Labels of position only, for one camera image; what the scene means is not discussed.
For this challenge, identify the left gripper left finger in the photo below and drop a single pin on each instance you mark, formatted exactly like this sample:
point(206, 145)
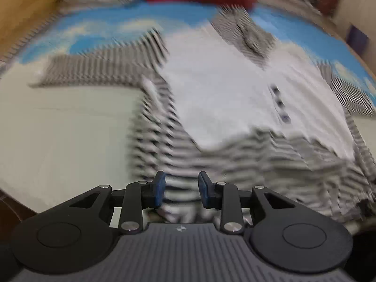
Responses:
point(136, 197)

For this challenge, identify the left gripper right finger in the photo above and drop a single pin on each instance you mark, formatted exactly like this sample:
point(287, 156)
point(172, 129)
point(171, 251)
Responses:
point(226, 198)

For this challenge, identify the black white striped shirt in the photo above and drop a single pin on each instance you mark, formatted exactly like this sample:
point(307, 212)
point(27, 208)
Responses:
point(229, 99)

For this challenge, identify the blue cream patterned bedsheet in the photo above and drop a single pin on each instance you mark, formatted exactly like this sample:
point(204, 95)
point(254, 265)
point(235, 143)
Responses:
point(57, 142)

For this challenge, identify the purple box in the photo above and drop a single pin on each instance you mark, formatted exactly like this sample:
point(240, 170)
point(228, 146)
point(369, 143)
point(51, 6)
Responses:
point(358, 41)

